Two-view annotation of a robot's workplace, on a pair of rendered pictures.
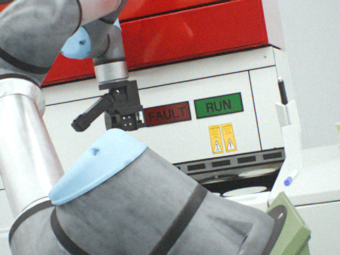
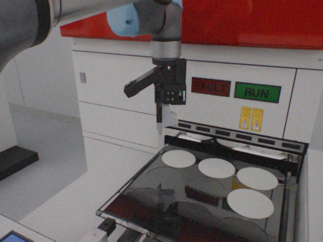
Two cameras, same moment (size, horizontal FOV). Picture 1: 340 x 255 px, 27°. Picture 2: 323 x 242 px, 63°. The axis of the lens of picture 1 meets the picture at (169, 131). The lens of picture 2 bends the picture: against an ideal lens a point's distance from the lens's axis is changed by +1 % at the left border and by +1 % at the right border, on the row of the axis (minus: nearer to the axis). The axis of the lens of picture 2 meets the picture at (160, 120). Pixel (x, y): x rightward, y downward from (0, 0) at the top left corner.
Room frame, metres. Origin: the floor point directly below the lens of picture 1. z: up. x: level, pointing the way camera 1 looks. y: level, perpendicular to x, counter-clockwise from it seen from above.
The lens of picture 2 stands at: (0.99, -0.04, 1.30)
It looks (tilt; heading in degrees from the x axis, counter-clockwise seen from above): 22 degrees down; 14
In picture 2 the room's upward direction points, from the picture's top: straight up
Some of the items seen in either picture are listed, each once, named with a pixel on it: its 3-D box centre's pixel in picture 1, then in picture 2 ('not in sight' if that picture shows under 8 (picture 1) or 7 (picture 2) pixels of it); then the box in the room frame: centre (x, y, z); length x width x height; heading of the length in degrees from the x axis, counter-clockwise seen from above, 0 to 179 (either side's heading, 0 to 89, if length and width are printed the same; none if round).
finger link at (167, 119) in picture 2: not in sight; (167, 121); (1.63, 0.10, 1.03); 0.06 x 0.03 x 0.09; 106
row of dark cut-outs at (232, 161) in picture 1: (196, 167); (222, 132); (1.74, -0.05, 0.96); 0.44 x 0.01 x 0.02; 77
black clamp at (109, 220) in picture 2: not in sight; (106, 226); (1.36, 0.17, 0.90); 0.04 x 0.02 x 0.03; 167
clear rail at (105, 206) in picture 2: not in sight; (141, 171); (1.57, 0.16, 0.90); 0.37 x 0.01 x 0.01; 167
